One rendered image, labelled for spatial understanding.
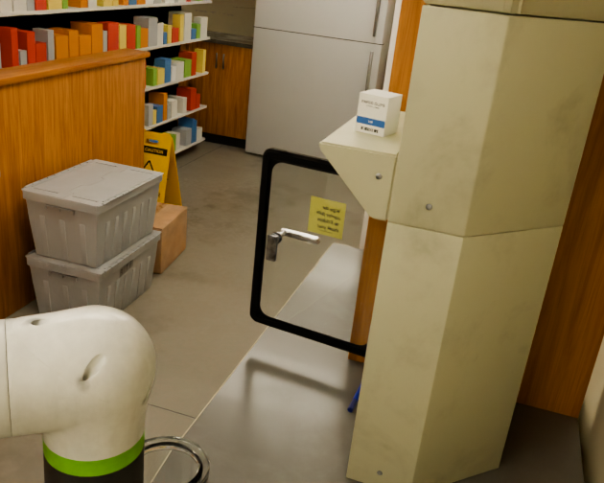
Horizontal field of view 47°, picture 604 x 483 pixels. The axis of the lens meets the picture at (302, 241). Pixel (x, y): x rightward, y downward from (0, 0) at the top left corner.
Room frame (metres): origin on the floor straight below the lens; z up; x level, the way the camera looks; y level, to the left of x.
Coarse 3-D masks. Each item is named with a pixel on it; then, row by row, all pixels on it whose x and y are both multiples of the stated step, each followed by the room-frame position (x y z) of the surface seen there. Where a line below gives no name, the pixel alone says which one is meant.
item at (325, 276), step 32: (288, 192) 1.33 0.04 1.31; (320, 192) 1.30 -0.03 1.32; (288, 224) 1.33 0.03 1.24; (320, 224) 1.30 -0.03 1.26; (352, 224) 1.27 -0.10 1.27; (384, 224) 1.25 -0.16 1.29; (288, 256) 1.32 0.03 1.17; (320, 256) 1.29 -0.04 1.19; (352, 256) 1.27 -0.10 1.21; (288, 288) 1.32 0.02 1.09; (320, 288) 1.29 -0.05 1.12; (352, 288) 1.27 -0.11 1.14; (288, 320) 1.32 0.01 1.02; (320, 320) 1.29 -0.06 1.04; (352, 320) 1.26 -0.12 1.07
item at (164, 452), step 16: (160, 448) 0.70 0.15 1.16; (176, 448) 0.70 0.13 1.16; (192, 448) 0.70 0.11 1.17; (144, 464) 0.69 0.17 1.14; (160, 464) 0.70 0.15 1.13; (176, 464) 0.70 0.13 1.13; (192, 464) 0.69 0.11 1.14; (208, 464) 0.67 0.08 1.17; (144, 480) 0.69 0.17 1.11; (160, 480) 0.70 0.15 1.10; (176, 480) 0.70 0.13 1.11; (192, 480) 0.64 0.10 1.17
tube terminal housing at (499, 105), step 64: (448, 64) 0.92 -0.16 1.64; (512, 64) 0.92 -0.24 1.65; (576, 64) 0.98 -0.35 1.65; (448, 128) 0.92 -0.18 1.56; (512, 128) 0.93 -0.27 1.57; (576, 128) 0.99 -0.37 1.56; (448, 192) 0.92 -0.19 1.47; (512, 192) 0.94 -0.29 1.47; (384, 256) 0.93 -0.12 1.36; (448, 256) 0.91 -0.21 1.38; (512, 256) 0.96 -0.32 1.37; (384, 320) 0.93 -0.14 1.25; (448, 320) 0.91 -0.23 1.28; (512, 320) 0.98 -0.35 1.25; (384, 384) 0.93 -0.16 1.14; (448, 384) 0.92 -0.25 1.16; (512, 384) 0.99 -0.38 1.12; (384, 448) 0.92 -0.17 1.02; (448, 448) 0.94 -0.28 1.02
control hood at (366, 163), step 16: (400, 112) 1.24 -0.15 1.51; (352, 128) 1.07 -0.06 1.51; (400, 128) 1.11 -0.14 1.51; (320, 144) 0.97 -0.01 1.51; (336, 144) 0.96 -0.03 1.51; (352, 144) 0.97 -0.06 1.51; (368, 144) 0.98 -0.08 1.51; (384, 144) 0.99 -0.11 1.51; (336, 160) 0.96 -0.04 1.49; (352, 160) 0.95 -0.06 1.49; (368, 160) 0.95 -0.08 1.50; (384, 160) 0.94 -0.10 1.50; (352, 176) 0.95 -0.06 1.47; (368, 176) 0.94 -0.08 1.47; (384, 176) 0.94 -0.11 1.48; (352, 192) 0.95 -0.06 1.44; (368, 192) 0.94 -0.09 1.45; (384, 192) 0.94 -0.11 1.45; (368, 208) 0.94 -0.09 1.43; (384, 208) 0.94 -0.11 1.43
